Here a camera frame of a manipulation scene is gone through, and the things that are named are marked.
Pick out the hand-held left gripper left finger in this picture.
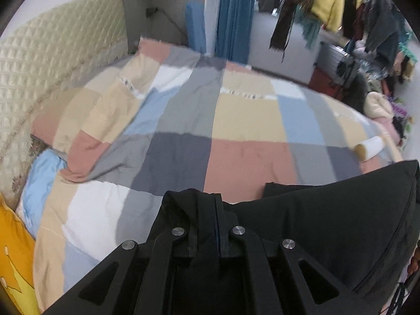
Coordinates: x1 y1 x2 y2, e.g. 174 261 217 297
43 226 197 315

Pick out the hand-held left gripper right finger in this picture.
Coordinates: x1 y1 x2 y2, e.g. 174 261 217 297
215 193 388 315

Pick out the black puffer jacket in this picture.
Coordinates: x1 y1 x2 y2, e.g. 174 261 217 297
146 159 420 315

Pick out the pile of mixed clothes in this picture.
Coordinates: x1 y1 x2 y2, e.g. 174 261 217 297
351 36 414 138

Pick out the person's right hand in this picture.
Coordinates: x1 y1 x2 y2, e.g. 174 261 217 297
407 243 420 278

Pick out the pastel patchwork blanket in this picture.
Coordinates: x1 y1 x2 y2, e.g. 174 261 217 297
31 36 404 312

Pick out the light blue pillow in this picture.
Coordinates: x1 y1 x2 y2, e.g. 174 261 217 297
15 149 71 237

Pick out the yellow cartoon pillow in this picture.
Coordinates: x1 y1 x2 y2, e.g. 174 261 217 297
0 193 41 315

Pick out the floral bed sheet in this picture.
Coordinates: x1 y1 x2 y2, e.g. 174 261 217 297
11 134 43 197

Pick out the cream fleece bundle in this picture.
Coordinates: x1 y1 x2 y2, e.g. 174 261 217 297
364 92 394 120

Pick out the silver suitcase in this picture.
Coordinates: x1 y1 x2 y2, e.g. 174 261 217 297
317 41 360 86

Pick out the blue padded board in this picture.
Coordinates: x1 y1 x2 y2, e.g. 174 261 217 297
184 0 207 55

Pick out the blue curtain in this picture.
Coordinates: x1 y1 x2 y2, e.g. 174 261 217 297
215 0 255 66

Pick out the hanging teal cloth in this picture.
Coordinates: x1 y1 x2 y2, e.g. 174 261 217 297
300 7 324 50

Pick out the cream quilted headboard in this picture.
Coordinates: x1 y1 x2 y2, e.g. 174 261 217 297
0 0 128 178

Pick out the hanging maroon garment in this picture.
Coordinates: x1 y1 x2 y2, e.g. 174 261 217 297
356 3 370 40

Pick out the hanging grey denim jacket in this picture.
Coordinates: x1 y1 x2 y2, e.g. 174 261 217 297
364 0 399 69

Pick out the hanging yellow fleece jacket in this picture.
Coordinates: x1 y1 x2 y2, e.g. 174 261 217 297
310 0 347 32

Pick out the hanging black jacket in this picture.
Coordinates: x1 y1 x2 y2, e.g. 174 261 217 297
341 0 359 36

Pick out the black strap bag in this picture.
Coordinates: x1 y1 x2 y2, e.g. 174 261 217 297
381 276 417 315

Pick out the black wall charger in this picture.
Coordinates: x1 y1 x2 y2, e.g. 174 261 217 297
146 7 179 33

